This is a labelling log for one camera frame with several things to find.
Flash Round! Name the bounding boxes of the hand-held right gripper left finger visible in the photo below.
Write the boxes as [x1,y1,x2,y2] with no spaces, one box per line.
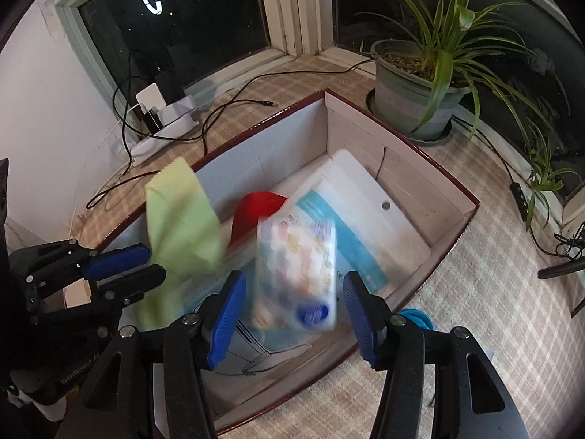
[80,270,248,439]

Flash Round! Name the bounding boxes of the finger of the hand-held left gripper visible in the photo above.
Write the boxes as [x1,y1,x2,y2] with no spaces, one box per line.
[9,239,152,286]
[89,264,168,314]

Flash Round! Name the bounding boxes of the white charger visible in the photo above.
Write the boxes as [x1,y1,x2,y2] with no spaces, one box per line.
[135,83,164,116]

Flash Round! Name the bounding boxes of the white window frame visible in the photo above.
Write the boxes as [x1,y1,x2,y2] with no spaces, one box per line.
[54,0,585,220]

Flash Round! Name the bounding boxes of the black power adapter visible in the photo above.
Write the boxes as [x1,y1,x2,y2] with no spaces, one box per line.
[154,68,184,107]

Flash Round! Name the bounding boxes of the red cloth pouch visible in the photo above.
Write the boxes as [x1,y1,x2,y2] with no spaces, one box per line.
[228,191,289,248]

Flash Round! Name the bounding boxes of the white power strip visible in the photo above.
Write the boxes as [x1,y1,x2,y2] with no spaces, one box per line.
[129,102,200,166]

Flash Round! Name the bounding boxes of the patterned tissue pack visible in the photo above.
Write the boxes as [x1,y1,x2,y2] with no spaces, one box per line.
[249,216,339,333]

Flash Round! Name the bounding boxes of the blue silicone funnel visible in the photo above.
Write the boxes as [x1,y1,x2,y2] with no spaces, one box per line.
[395,308,433,331]

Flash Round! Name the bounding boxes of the white face mask packet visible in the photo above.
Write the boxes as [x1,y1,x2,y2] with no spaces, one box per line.
[282,148,431,303]

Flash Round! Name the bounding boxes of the potted spider plant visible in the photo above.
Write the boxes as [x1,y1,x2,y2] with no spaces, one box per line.
[355,0,573,148]

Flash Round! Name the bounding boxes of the black tripod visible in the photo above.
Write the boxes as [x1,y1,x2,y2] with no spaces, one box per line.
[537,256,585,317]

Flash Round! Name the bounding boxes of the maroon cardboard box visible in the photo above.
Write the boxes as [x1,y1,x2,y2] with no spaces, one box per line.
[75,89,482,438]

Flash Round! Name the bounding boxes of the black charging cable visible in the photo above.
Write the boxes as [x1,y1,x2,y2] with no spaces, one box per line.
[86,50,277,211]

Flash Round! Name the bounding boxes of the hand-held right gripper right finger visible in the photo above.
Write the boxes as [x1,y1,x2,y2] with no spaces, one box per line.
[342,270,524,439]

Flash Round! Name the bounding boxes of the spider plant offshoot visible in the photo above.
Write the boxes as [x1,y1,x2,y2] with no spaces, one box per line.
[520,113,582,233]

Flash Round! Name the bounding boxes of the yellow-green cleaning cloth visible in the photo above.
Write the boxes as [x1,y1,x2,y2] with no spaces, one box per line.
[136,157,227,331]

